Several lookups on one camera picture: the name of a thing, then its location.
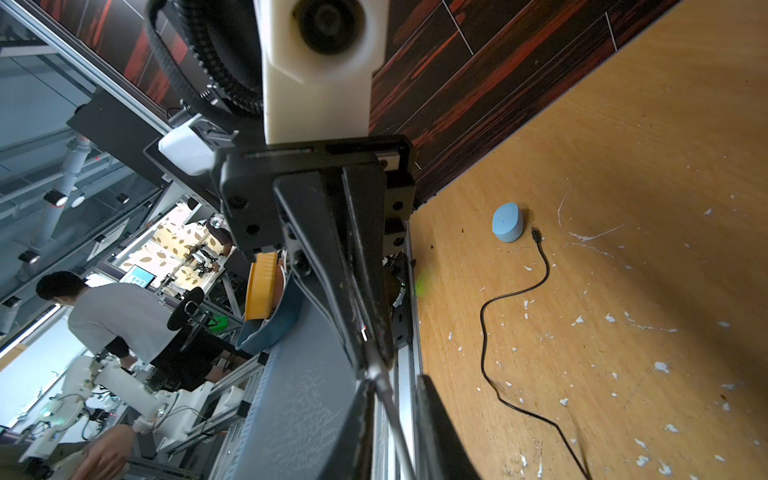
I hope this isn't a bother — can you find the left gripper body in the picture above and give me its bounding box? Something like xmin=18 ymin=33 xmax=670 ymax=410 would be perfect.
xmin=217 ymin=135 xmax=415 ymax=288

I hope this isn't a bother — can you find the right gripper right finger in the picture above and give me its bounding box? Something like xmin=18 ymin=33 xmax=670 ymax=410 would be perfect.
xmin=414 ymin=375 xmax=480 ymax=480

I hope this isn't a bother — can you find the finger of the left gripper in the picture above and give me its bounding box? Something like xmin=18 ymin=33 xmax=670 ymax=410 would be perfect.
xmin=342 ymin=161 xmax=395 ymax=366
xmin=274 ymin=172 xmax=366 ymax=372

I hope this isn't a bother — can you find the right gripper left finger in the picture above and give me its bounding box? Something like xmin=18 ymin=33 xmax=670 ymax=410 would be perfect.
xmin=318 ymin=380 xmax=375 ymax=480

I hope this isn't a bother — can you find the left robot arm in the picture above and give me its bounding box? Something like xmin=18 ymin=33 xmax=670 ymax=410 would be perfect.
xmin=144 ymin=1 xmax=415 ymax=376

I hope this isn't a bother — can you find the blue earbud case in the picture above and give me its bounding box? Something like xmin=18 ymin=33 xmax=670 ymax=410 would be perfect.
xmin=492 ymin=203 xmax=525 ymax=243

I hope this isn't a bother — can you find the person in white shirt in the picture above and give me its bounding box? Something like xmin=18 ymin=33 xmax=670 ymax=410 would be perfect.
xmin=36 ymin=271 xmax=248 ymax=391

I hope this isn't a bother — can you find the black USB cable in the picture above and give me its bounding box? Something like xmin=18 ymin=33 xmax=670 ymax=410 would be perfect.
xmin=478 ymin=227 xmax=592 ymax=480

